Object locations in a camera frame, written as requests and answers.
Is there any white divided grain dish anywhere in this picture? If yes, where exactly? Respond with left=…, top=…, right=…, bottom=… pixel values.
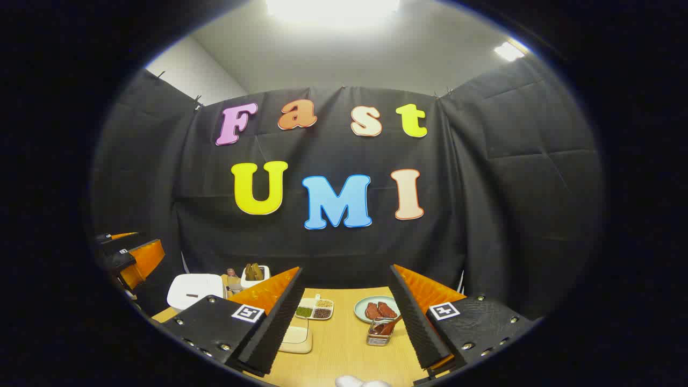
left=295, top=295, right=335, bottom=321

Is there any metal wire chopstick holder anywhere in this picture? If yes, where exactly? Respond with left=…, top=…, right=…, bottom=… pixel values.
left=367, top=318, right=396, bottom=346

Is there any white toaster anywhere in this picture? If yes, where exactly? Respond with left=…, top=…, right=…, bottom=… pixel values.
left=240, top=264, right=271, bottom=289

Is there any pale green plate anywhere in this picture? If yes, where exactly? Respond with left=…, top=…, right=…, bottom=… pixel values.
left=354, top=296, right=401, bottom=324

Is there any brown wooden spoon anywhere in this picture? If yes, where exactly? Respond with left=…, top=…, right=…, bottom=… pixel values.
left=375, top=314, right=404, bottom=335

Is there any black backdrop cloth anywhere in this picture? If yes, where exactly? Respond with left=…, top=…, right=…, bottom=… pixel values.
left=89, top=54, right=608, bottom=323

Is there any large ceiling light panel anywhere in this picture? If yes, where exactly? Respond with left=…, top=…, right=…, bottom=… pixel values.
left=266, top=0, right=401, bottom=25

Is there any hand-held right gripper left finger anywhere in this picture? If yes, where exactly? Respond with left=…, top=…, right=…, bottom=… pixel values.
left=161, top=267, right=304, bottom=377

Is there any small ceiling light panel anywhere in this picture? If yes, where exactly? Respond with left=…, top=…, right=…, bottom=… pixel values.
left=494, top=40, right=530, bottom=61

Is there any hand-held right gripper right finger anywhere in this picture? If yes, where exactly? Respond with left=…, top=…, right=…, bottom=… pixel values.
left=388, top=264, right=538, bottom=385

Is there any white rice cooker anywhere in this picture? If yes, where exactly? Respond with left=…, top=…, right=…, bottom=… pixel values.
left=167, top=273, right=225, bottom=311

